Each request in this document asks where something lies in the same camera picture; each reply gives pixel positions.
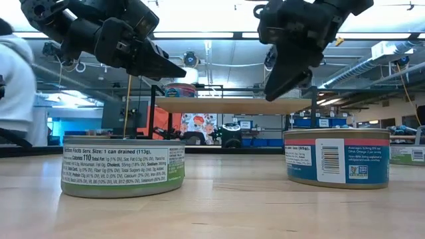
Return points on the orange panel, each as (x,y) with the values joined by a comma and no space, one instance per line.
(161,123)

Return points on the blue label salmon can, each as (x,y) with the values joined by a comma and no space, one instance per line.
(365,166)
(179,91)

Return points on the silver ceiling duct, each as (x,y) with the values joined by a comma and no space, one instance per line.
(358,69)

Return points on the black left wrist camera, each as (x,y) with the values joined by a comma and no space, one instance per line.
(146,20)

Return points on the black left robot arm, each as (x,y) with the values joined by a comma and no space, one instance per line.
(79,33)

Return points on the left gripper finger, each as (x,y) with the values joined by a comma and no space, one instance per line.
(152,64)

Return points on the floral print cloth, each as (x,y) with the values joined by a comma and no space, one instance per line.
(199,124)

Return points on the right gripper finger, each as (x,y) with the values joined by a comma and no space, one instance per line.
(285,73)
(305,79)

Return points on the white ceiling pipe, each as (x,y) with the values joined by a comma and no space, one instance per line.
(411,69)

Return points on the person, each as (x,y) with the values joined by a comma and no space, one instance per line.
(16,83)

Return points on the black aluminium table frame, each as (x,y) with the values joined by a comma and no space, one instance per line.
(33,151)

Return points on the white paper sign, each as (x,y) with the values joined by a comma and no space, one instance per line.
(245,125)
(323,123)

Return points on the dark grey monitor panel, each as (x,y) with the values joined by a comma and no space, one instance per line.
(113,116)

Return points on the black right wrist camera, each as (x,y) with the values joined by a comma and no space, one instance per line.
(267,26)

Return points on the wooden shelf black metal legs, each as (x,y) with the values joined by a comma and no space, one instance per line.
(232,106)

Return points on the ceiling light rail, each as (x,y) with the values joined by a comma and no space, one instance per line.
(237,34)

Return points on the blue storage bin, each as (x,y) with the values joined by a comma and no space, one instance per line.
(262,142)
(305,123)

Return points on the black ceiling device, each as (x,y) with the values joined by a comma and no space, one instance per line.
(402,60)
(50,49)
(191,59)
(269,59)

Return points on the white ceiling vent box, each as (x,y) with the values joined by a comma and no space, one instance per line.
(388,49)

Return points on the white curtain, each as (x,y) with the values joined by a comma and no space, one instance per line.
(41,129)

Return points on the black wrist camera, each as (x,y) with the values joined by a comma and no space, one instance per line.
(267,26)
(146,20)

